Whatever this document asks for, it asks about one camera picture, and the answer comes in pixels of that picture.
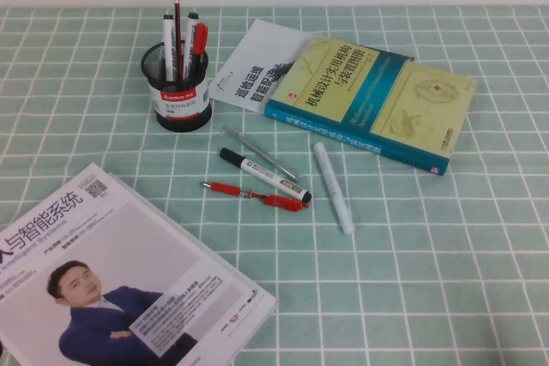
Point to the red gel pen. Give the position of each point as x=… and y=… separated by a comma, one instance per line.
x=279, y=201

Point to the grey transparent pen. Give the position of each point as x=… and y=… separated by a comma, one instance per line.
x=257, y=149

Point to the black mesh pen holder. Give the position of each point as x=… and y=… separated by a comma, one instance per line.
x=180, y=113

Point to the white marker black cap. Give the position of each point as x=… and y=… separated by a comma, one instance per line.
x=191, y=23
x=168, y=40
x=257, y=169

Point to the white paint marker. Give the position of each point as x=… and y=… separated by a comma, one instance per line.
x=334, y=188

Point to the white brochure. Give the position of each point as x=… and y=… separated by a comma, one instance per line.
x=257, y=53

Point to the yellow teal hardcover book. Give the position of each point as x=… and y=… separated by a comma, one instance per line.
x=386, y=96

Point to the white magazine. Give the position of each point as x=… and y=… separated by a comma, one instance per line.
x=269, y=313

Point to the magazine with man portrait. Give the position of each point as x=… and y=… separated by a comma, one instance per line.
x=128, y=254

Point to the green checked tablecloth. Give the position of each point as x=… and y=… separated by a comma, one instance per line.
x=429, y=254

